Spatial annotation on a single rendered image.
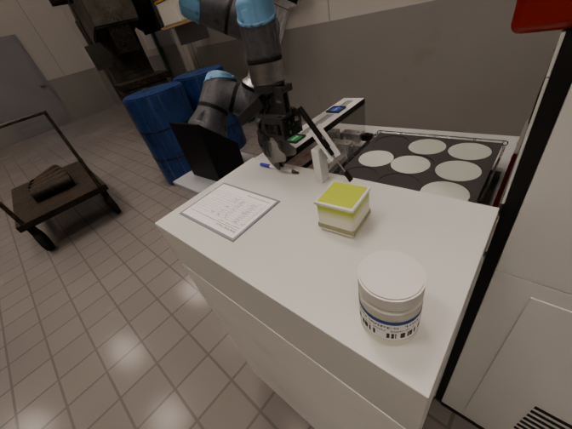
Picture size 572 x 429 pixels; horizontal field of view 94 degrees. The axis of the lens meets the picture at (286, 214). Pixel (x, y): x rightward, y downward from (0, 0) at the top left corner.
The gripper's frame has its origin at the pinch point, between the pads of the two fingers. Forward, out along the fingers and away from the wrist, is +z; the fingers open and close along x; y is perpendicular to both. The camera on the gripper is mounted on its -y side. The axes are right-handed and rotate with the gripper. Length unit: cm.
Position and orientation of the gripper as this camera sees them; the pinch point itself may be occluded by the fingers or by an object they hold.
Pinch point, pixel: (277, 163)
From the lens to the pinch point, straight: 73.3
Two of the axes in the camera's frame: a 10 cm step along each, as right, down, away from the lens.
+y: 7.5, 2.8, -5.9
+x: 6.4, -5.3, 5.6
